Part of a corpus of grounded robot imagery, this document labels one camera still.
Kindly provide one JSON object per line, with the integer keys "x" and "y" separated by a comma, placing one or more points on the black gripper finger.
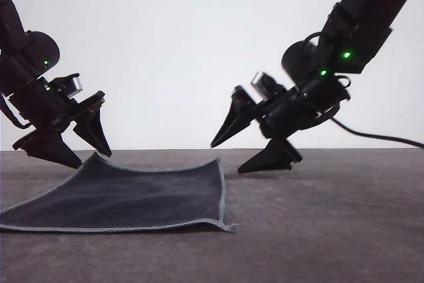
{"x": 235, "y": 124}
{"x": 96, "y": 130}
{"x": 56, "y": 150}
{"x": 271, "y": 160}

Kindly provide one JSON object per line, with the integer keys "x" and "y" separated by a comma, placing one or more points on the grey table cloth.
{"x": 314, "y": 230}

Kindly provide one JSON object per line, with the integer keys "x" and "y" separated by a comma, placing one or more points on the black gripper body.
{"x": 308, "y": 107}
{"x": 43, "y": 107}

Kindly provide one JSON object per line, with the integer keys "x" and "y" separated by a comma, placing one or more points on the purple towel with grey hem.
{"x": 132, "y": 193}

